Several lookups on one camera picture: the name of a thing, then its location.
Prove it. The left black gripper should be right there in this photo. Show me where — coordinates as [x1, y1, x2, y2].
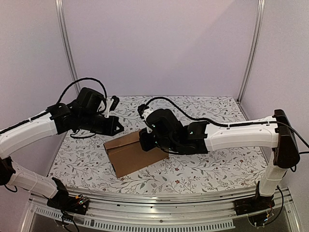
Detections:
[78, 112, 125, 136]

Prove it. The brown cardboard box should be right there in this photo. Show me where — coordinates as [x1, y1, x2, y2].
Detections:
[104, 131, 169, 178]

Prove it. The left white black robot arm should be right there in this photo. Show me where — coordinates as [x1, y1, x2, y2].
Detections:
[0, 87, 124, 210]

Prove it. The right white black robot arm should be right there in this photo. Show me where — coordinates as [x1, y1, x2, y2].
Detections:
[138, 105, 300, 211]

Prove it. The floral patterned table mat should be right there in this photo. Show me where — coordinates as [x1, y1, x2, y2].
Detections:
[48, 96, 266, 195]

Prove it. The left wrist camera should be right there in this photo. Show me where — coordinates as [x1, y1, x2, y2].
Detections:
[103, 96, 119, 118]

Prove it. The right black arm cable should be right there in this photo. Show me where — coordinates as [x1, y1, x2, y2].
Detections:
[144, 96, 309, 148]

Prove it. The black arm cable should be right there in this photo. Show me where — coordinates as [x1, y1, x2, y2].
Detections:
[144, 96, 309, 148]
[56, 76, 108, 107]

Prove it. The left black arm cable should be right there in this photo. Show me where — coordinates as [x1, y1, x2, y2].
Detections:
[56, 76, 108, 107]

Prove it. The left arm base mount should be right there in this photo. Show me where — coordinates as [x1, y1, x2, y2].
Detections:
[47, 193, 90, 215]

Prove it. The front aluminium rail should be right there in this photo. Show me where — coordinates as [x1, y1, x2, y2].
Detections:
[21, 187, 303, 232]

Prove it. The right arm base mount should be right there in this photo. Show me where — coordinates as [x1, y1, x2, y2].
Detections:
[233, 196, 275, 227]

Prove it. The left aluminium frame post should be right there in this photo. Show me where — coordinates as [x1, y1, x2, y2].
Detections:
[55, 0, 78, 81]

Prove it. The aluminium frame post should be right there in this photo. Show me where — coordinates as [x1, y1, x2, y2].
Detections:
[237, 0, 266, 104]
[55, 0, 78, 81]

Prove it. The right aluminium frame post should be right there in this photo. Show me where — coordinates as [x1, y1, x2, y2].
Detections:
[237, 0, 266, 104]

